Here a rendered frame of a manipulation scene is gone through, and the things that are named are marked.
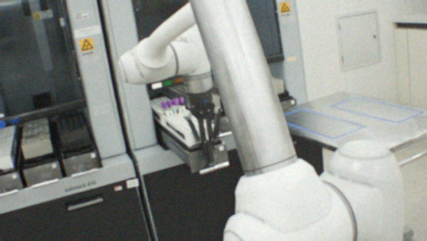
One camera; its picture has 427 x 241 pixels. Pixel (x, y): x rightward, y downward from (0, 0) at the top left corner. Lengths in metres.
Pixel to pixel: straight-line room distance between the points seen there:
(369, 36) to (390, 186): 2.95
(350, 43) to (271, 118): 2.89
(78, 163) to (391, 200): 1.17
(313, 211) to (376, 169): 0.16
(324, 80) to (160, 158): 2.02
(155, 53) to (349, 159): 0.63
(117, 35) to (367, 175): 1.17
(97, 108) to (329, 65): 2.19
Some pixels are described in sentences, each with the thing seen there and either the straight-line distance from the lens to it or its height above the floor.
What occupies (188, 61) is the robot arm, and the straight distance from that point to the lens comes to 1.35.
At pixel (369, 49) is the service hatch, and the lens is 3.78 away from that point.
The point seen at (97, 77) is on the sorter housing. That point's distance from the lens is 1.75.
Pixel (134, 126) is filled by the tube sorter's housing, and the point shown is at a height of 0.84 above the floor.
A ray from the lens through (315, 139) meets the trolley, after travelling 1.41.
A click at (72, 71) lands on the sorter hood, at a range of 1.72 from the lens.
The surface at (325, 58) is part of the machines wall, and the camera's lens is 3.51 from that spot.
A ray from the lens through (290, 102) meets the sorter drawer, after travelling 1.95.
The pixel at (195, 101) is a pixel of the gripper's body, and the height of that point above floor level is 0.98.
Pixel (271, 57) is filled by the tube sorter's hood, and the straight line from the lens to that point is 1.95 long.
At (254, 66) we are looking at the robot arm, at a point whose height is 1.17.
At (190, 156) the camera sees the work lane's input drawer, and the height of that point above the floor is 0.79.
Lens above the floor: 1.31
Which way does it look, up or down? 16 degrees down
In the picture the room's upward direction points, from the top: 9 degrees counter-clockwise
